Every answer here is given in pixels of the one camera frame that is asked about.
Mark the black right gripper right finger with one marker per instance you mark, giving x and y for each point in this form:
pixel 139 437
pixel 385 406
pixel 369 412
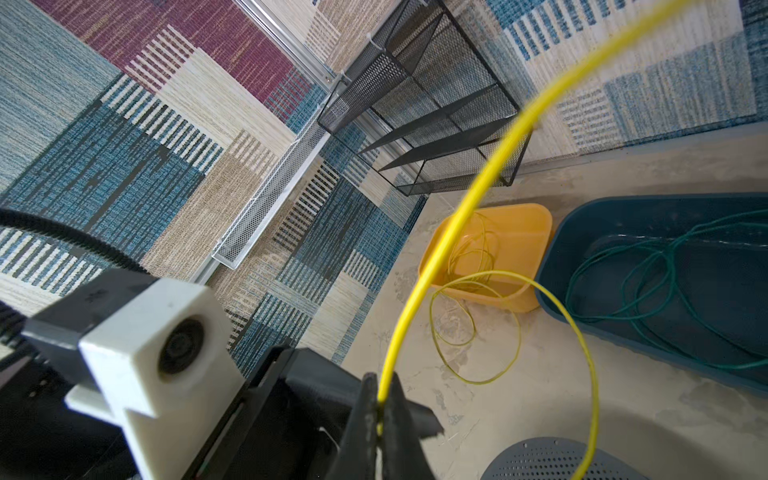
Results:
pixel 403 456

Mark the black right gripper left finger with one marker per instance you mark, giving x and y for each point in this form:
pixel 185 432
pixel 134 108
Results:
pixel 356 458

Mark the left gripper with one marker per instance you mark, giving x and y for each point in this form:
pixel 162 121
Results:
pixel 288 421

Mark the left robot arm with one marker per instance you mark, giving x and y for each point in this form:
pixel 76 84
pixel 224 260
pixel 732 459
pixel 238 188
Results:
pixel 40 435

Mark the dark grey perforated spool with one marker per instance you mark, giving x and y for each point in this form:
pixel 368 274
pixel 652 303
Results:
pixel 555 458

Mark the yellow plastic bin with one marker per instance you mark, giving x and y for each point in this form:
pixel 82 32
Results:
pixel 506 238

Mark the teal plastic bin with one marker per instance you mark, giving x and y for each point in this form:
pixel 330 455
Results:
pixel 680 278

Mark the black wire mesh shelf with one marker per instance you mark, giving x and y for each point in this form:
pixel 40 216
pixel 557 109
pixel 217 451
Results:
pixel 422 98

